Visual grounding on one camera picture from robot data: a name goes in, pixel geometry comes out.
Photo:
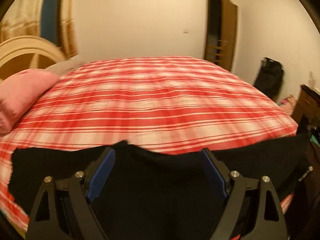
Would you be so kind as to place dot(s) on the black pants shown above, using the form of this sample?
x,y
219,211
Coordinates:
x,y
152,195

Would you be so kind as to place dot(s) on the red plaid bed cover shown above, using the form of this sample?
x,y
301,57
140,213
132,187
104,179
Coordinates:
x,y
170,104

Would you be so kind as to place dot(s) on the cream wooden headboard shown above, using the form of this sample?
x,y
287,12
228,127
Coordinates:
x,y
28,52

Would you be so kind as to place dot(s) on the brown wooden door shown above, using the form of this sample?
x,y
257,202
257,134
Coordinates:
x,y
222,22

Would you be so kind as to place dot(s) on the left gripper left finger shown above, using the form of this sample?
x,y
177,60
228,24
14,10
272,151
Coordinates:
x,y
82,188

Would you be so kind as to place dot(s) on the black bag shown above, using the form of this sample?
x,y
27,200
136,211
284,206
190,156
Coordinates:
x,y
269,78

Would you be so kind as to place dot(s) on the dark wooden dresser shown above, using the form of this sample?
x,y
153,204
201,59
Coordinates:
x,y
306,112

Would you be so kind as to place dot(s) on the pink pillow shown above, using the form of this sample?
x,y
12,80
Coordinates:
x,y
20,91

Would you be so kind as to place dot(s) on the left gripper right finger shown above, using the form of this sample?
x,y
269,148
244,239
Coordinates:
x,y
252,209

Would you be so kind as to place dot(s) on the beige patterned curtain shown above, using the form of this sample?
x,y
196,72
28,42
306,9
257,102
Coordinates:
x,y
23,17

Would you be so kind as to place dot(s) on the grey pillow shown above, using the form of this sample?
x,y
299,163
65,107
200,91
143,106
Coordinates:
x,y
64,67

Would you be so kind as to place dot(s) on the blue window pane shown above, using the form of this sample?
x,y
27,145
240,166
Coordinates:
x,y
48,25

